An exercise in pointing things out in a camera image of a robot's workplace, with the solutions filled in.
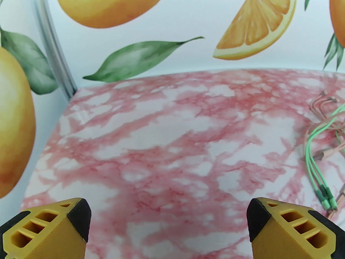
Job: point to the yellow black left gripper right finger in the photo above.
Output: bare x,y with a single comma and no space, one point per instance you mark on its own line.
291,236

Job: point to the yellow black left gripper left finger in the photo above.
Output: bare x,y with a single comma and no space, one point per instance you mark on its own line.
45,236

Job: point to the aluminium frame post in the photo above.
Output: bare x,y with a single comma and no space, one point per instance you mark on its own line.
54,50

